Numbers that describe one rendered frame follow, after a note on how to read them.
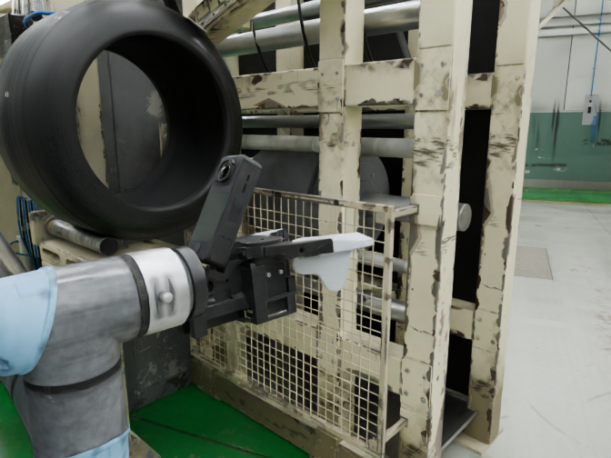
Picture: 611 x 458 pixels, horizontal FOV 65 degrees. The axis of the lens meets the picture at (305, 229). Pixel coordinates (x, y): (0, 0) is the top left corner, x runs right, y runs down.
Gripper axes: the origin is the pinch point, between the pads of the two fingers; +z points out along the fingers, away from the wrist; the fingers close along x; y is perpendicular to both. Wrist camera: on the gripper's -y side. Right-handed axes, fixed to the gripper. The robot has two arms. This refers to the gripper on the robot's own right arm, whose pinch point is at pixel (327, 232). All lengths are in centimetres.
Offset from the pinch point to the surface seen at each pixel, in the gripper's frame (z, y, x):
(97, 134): 11, -25, -111
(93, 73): 11, -43, -109
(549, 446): 134, 103, -32
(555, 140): 907, -28, -332
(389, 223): 50, 6, -32
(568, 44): 916, -196, -308
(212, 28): 43, -54, -90
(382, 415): 50, 58, -39
